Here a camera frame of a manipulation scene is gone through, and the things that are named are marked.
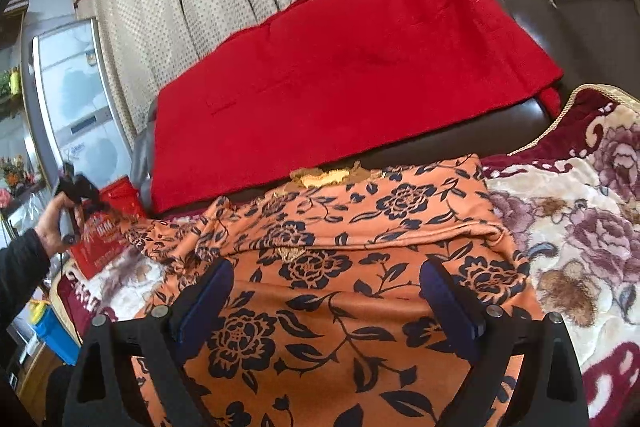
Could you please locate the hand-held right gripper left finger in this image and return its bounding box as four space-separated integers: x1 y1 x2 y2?
62 257 236 427

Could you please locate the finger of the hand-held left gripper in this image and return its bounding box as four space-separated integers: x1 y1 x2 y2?
86 201 135 223

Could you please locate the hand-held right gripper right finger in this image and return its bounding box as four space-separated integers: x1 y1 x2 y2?
419 258 591 427

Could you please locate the orange floral garment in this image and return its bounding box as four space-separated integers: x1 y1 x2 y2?
122 154 546 427

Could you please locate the person's left forearm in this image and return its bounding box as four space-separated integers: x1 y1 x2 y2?
0 229 53 350

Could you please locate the person's left hand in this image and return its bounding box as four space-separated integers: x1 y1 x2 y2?
37 197 87 255

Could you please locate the red printed bag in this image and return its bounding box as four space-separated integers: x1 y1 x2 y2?
67 177 145 280

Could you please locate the grey cloth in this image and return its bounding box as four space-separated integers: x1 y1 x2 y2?
131 127 158 208

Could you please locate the shelf with flowers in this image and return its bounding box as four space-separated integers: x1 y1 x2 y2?
0 0 43 228

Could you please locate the silver refrigerator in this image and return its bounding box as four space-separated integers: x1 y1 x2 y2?
22 18 136 188

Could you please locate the blue plastic bin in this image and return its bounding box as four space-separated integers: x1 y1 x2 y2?
29 299 82 365

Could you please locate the floral plush blanket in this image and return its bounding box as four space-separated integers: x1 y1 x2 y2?
57 84 640 427

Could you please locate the red blanket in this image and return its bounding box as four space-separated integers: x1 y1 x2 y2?
150 0 563 214

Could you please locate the brown leather sofa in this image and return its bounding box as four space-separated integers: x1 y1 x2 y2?
132 0 640 208

